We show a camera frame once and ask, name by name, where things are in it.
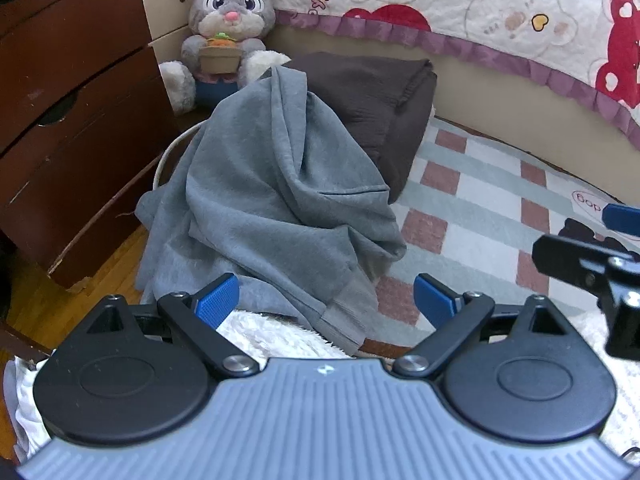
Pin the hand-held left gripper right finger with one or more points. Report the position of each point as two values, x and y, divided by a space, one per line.
435 302

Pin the cream cabinet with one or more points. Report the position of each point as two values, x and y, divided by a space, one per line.
165 10

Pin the beige bed base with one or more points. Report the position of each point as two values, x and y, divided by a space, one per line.
500 110

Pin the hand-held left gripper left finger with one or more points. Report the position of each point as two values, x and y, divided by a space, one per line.
217 305

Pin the brown folded garment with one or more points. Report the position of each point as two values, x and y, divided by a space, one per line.
370 100

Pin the checked floor mat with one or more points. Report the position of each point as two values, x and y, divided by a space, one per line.
475 200

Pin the brown wooden dresser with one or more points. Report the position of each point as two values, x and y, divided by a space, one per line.
60 85

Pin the grey sweatshirt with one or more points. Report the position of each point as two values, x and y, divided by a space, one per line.
250 185

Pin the grey bunny plush toy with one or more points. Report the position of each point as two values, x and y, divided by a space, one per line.
230 0

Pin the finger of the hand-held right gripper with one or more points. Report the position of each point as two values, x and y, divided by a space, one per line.
622 220
575 260

